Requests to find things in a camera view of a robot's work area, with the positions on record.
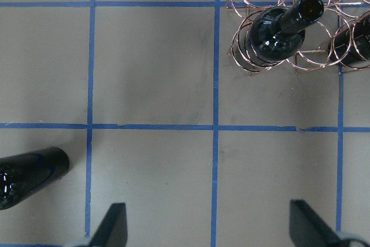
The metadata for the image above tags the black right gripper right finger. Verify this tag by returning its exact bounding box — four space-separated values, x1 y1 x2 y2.
288 200 341 247

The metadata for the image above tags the copper wire bottle basket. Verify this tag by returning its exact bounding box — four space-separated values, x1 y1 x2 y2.
226 0 369 75

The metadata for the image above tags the dark wine bottle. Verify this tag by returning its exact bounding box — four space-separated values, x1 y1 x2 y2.
328 12 369 69
244 0 324 67
1 147 70 210

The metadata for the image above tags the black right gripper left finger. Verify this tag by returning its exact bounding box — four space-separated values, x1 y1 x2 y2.
88 202 128 246

